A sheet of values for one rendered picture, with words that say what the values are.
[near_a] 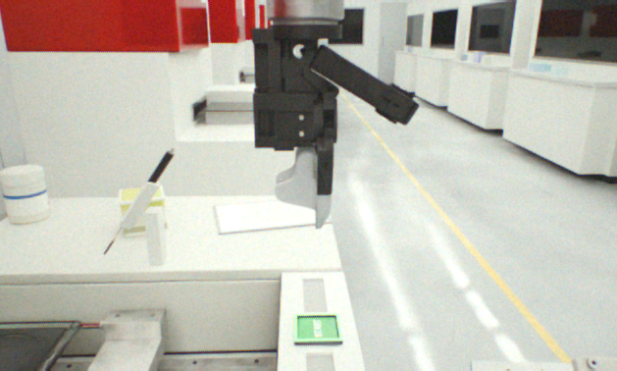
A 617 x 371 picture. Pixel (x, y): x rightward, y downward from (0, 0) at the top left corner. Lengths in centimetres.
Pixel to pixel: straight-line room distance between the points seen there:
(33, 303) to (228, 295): 29
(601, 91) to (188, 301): 447
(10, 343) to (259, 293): 34
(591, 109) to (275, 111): 453
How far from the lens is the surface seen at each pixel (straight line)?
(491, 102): 690
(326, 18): 46
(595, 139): 499
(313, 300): 66
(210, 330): 79
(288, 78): 48
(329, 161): 46
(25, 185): 101
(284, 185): 49
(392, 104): 47
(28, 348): 77
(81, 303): 81
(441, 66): 892
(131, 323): 75
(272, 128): 47
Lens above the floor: 130
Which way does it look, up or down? 18 degrees down
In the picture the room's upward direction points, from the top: straight up
